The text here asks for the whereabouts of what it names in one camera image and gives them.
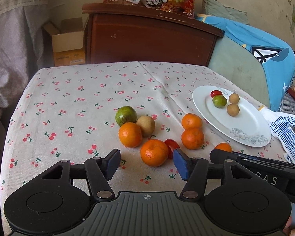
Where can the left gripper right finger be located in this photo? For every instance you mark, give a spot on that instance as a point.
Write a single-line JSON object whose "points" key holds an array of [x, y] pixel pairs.
{"points": [[183, 164]]}

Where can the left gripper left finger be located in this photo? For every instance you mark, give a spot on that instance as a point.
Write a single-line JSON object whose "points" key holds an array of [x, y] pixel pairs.
{"points": [[111, 163]]}

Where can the red cherry tomato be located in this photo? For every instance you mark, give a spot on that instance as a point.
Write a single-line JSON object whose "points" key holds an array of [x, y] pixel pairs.
{"points": [[171, 145], [215, 93]]}

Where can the large front orange mandarin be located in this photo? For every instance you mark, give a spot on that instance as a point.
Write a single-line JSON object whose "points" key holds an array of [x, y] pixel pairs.
{"points": [[154, 153]]}

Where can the large green round fruit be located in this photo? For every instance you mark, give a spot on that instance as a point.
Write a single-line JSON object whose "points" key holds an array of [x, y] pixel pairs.
{"points": [[125, 114]]}

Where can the small green fruit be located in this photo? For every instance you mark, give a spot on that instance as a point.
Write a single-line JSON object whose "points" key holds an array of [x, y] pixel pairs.
{"points": [[219, 101]]}

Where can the brown longan fruit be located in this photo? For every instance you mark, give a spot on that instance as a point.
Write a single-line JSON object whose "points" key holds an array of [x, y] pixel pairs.
{"points": [[234, 98], [233, 110]]}

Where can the brown kiwi fruit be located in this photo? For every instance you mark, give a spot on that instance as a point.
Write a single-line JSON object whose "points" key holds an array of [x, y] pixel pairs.
{"points": [[147, 125]]}

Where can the white blue dotted glove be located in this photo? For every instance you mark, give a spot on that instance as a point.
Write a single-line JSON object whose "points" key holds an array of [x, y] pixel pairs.
{"points": [[281, 125]]}

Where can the cherry print tablecloth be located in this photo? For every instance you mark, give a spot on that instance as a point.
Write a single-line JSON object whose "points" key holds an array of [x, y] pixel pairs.
{"points": [[69, 113]]}

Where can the white floral plate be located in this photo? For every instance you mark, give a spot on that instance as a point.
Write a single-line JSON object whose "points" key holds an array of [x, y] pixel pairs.
{"points": [[241, 122]]}

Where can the green sofa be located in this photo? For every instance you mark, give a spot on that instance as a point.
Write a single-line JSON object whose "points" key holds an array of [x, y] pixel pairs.
{"points": [[237, 64]]}

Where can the blue printed cloth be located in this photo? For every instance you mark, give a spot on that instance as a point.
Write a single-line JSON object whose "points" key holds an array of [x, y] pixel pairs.
{"points": [[275, 56]]}

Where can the dark wooden cabinet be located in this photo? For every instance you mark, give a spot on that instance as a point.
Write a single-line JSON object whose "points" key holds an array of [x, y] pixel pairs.
{"points": [[122, 33]]}

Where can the open cardboard box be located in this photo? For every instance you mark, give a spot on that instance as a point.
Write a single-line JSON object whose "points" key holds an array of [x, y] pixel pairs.
{"points": [[68, 41]]}

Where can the grey checked curtain cover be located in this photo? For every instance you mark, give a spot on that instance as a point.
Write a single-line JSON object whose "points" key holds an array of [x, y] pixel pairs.
{"points": [[21, 46]]}

